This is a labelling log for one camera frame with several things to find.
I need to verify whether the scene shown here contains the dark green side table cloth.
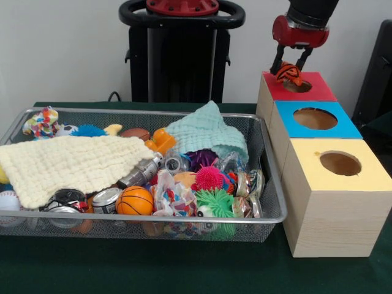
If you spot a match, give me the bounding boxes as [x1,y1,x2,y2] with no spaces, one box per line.
[366,118,392,145]

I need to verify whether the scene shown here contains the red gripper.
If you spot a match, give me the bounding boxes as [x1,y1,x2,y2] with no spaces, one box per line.
[269,14,331,76]

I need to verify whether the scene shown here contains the white cloth with coloured spots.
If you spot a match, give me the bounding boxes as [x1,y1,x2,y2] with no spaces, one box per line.
[23,106,62,139]

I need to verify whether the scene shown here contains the wire mesh bin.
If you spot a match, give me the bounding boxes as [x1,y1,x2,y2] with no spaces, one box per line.
[0,107,288,243]

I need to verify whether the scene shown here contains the cream knitted cloth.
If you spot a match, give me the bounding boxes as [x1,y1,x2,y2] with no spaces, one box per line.
[0,134,156,209]

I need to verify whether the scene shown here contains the orange tiger plush toy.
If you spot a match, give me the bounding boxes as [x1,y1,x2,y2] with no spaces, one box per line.
[274,62,304,86]

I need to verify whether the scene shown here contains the pink spiky rubber ball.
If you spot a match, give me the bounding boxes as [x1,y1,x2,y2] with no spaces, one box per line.
[192,165,227,192]

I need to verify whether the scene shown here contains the green spiky rubber ball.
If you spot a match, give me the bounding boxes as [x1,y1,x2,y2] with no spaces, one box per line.
[195,187,236,218]

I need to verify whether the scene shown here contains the black upright panel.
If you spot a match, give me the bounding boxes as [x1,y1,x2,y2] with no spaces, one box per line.
[351,20,392,123]

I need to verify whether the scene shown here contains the small toy soccer ball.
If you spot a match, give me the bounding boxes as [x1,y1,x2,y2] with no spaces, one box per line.
[56,124,81,137]

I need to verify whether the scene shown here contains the orange toy basketball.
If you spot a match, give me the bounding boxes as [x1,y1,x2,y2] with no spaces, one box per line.
[116,186,155,216]

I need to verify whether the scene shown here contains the white toy baseball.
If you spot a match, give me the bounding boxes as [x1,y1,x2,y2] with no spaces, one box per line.
[0,190,24,211]

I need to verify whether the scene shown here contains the light blue waffle cloth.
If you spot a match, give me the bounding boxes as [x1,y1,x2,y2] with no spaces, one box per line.
[165,100,249,160]

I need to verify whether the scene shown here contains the wooden box with three holes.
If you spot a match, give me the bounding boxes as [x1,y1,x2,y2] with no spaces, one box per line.
[256,72,392,258]

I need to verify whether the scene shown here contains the blue spiky rubber ball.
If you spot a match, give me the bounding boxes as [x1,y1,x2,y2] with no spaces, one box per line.
[75,124,108,137]

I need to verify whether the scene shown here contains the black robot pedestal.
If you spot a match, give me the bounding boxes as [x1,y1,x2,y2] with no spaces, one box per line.
[118,0,246,104]

